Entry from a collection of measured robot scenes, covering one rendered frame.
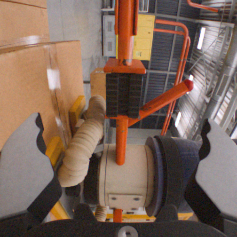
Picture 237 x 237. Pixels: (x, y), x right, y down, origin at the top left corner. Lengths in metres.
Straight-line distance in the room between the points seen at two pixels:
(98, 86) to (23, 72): 1.90
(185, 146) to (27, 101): 0.34
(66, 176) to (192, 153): 0.27
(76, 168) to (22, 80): 0.14
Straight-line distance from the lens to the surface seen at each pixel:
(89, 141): 0.22
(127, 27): 0.21
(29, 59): 0.22
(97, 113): 0.29
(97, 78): 2.05
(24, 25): 0.92
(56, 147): 0.26
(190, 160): 0.35
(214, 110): 6.59
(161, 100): 0.26
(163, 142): 0.35
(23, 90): 0.20
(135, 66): 0.22
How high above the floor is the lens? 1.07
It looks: 1 degrees down
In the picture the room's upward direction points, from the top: 92 degrees clockwise
